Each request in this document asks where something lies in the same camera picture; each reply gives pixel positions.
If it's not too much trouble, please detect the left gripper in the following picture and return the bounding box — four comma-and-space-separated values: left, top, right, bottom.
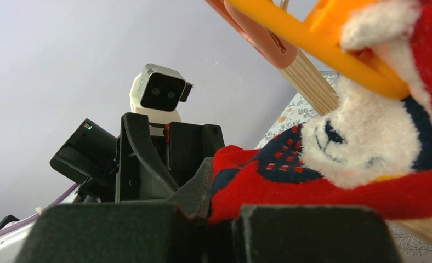
50, 113, 225, 202

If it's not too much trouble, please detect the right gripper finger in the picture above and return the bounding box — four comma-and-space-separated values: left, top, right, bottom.
165, 157, 213, 220

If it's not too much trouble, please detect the wooden hanger stand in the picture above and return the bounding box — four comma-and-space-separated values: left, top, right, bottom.
280, 50, 432, 245

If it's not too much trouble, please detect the white round clip hanger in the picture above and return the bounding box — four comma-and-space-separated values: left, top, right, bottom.
207, 0, 409, 100

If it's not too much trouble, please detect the floral table mat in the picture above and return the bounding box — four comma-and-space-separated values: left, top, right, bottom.
257, 93, 432, 263

